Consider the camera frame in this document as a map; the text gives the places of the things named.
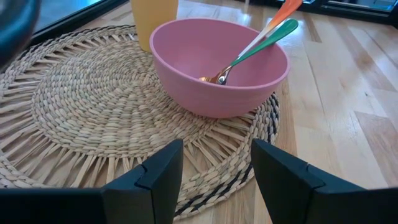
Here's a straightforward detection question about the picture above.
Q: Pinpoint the pink bowl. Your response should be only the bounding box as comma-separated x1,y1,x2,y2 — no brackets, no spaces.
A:
149,17,292,119

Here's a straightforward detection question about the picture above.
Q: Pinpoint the gold spoon with green handle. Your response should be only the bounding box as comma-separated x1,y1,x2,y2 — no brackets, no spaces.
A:
198,18,300,86

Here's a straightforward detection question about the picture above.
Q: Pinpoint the fork with orange handle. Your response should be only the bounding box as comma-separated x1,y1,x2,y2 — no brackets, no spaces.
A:
238,0,304,58

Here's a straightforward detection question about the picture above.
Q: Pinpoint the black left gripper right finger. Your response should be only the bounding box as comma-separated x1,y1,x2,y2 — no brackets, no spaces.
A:
251,138,365,224

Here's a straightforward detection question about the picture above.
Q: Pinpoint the yellow cup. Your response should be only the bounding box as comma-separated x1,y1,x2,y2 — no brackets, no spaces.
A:
129,0,180,53

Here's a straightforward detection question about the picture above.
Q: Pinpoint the round woven straw placemat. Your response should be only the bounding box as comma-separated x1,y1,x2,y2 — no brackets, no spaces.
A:
0,24,280,222

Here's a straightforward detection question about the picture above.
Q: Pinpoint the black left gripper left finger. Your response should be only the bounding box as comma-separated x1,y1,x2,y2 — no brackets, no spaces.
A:
102,139,185,224

